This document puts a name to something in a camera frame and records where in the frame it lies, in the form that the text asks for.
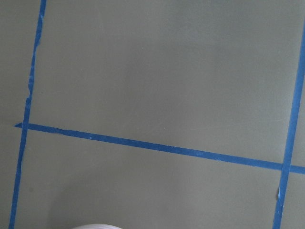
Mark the pink bowl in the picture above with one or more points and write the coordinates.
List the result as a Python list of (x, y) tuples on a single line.
[(97, 226)]

